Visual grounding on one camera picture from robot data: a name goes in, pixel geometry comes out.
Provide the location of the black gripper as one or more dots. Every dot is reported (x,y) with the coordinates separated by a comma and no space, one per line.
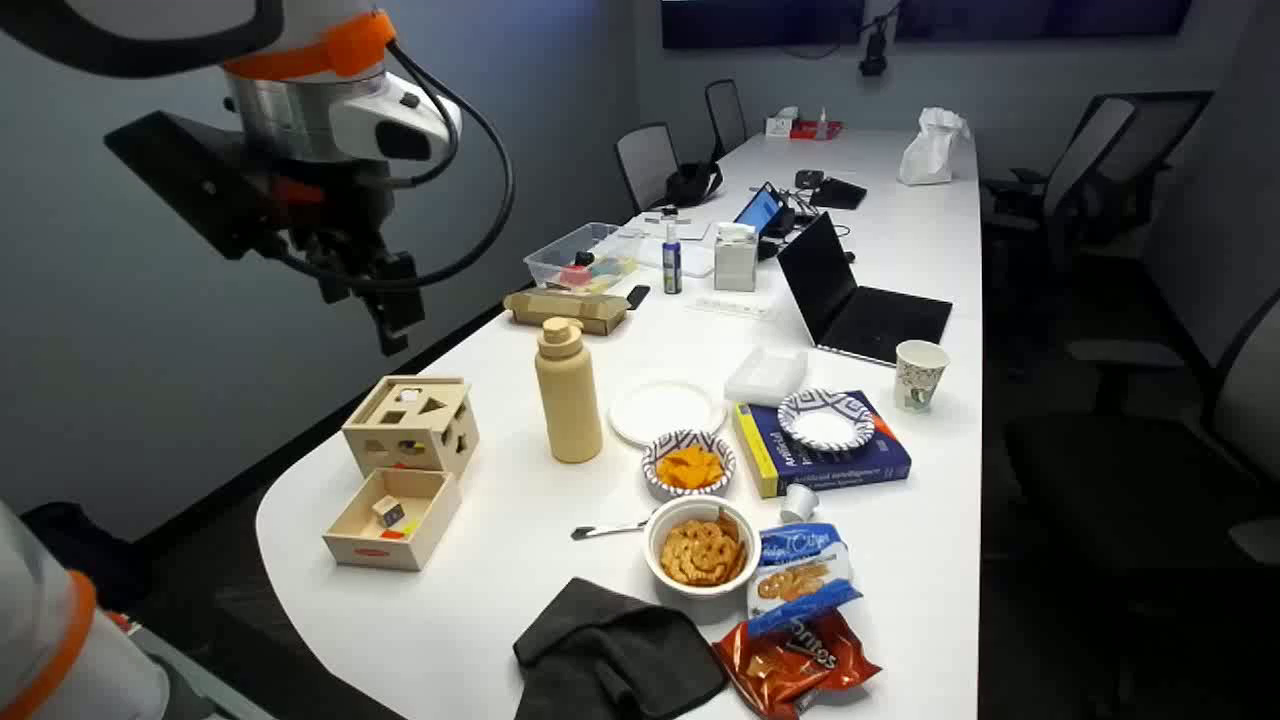
(243,200)

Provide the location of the small wooden block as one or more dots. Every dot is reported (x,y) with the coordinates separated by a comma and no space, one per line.
(391,509)

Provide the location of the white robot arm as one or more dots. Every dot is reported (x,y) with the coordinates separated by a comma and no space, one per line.
(335,121)

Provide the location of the wooden shape sorter box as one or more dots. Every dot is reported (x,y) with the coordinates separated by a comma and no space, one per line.
(413,423)

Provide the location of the small open wooden box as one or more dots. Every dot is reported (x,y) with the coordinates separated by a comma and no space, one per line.
(431,505)

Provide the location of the white tissue box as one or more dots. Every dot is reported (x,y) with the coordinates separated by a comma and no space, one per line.
(733,258)

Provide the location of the red white box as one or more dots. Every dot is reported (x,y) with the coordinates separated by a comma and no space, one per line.
(792,124)

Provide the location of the clear plastic bin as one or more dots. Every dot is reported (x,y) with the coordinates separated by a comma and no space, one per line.
(591,261)

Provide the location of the beige water bottle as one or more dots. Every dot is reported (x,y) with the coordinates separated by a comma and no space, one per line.
(570,390)

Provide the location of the white round plate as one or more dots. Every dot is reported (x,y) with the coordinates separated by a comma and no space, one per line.
(662,405)

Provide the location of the small spray bottle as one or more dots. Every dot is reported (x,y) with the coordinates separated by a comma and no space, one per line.
(671,261)

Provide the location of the metal spoon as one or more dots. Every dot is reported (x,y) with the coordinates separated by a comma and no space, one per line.
(615,528)

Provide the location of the grey office chair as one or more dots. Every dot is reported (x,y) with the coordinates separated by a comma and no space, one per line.
(647,159)

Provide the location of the patterned bowl with orange snacks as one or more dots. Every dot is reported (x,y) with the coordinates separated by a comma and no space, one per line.
(684,464)

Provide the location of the white plastic container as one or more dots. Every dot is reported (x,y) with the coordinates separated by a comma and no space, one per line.
(766,377)

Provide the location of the blue screen tablet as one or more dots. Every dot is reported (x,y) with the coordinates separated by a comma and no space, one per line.
(766,213)

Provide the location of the far office chair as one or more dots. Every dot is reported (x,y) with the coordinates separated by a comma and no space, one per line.
(727,113)

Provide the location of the white bowl with pretzels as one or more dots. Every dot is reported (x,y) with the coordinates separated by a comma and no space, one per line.
(700,547)

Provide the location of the dark grey cloth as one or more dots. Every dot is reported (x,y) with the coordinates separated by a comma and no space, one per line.
(596,653)

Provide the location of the patterned bowl with white contents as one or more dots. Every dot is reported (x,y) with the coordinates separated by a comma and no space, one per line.
(825,423)

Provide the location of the black laptop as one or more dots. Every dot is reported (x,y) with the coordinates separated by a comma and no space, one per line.
(845,313)

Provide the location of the blue white snack bag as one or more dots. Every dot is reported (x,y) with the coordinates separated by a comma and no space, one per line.
(803,573)

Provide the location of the blue yellow book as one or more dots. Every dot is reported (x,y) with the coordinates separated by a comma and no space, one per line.
(778,460)

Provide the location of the orange snack bag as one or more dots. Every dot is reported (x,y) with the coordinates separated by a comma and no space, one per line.
(778,676)

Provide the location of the paper coffee cup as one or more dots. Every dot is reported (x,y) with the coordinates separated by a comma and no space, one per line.
(918,369)

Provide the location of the black office chair right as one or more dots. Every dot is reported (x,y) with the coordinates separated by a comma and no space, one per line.
(1166,528)

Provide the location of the wall monitor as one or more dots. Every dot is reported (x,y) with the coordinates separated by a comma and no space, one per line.
(696,27)

